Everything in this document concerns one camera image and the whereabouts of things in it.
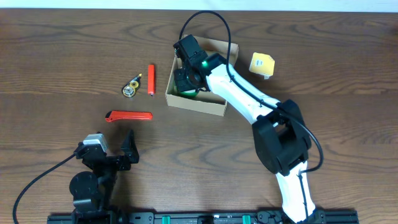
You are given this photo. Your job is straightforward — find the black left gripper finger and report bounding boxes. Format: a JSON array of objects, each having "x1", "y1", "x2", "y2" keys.
[
  {"x1": 121, "y1": 129, "x2": 139, "y2": 164},
  {"x1": 77, "y1": 142, "x2": 91, "y2": 152}
]

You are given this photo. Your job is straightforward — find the green tape roll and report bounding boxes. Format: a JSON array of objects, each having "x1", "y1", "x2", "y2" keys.
[{"x1": 178, "y1": 90, "x2": 198, "y2": 98}]

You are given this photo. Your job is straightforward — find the brown cardboard box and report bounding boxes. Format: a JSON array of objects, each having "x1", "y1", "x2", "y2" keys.
[{"x1": 165, "y1": 36, "x2": 239, "y2": 116}]

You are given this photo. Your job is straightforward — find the red stapler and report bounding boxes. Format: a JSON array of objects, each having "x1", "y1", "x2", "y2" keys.
[{"x1": 147, "y1": 65, "x2": 155, "y2": 96}]

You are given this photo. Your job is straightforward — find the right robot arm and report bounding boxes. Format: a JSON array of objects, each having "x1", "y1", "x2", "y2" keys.
[{"x1": 174, "y1": 53, "x2": 317, "y2": 223}]

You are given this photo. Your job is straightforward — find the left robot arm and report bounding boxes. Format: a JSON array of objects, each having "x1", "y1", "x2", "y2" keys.
[{"x1": 69, "y1": 140, "x2": 139, "y2": 223}]

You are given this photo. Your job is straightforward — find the red utility knife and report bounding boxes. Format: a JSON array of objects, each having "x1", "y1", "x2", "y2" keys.
[{"x1": 105, "y1": 110, "x2": 153, "y2": 123}]

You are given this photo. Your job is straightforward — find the yellow correction tape dispenser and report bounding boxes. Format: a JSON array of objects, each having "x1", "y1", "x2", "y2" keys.
[{"x1": 121, "y1": 73, "x2": 142, "y2": 98}]

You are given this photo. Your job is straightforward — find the left black cable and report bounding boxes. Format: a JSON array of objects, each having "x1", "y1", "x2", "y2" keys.
[{"x1": 12, "y1": 153, "x2": 77, "y2": 224}]

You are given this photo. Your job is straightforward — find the black cable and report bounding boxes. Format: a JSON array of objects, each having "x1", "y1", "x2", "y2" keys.
[
  {"x1": 178, "y1": 10, "x2": 324, "y2": 218},
  {"x1": 12, "y1": 153, "x2": 77, "y2": 224}
]

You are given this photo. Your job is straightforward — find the right black cable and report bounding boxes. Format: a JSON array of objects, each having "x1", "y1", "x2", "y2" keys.
[{"x1": 178, "y1": 10, "x2": 324, "y2": 218}]

